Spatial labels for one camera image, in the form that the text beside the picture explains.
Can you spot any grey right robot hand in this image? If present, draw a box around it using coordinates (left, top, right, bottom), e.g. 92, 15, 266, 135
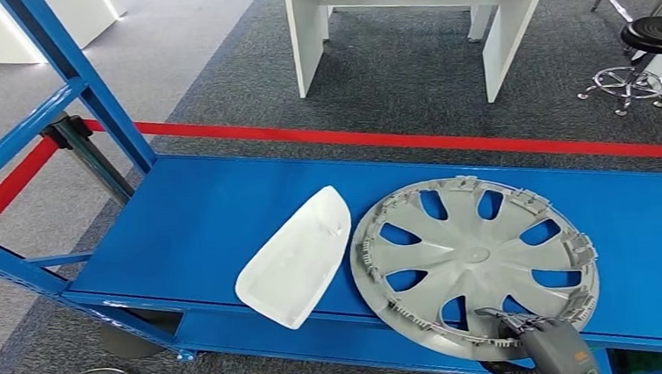
473, 299, 603, 374

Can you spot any grey plastic wheel hubcap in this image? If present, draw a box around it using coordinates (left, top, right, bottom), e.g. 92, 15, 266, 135
344, 166, 606, 372

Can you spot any white plastic cover part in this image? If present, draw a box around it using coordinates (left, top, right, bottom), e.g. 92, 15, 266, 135
227, 183, 360, 335

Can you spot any blue metal shelf rack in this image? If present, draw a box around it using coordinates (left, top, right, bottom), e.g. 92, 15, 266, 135
0, 0, 662, 374

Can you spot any long red barrier belt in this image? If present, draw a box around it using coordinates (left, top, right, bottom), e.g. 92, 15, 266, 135
82, 77, 662, 202

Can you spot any black round stool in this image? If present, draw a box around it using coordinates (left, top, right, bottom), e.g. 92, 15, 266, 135
571, 14, 662, 120

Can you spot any grey stanchion with black head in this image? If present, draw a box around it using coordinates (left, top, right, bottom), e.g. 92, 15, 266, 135
38, 106, 137, 212

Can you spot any short red barrier belt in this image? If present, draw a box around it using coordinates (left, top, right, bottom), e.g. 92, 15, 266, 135
0, 133, 68, 236

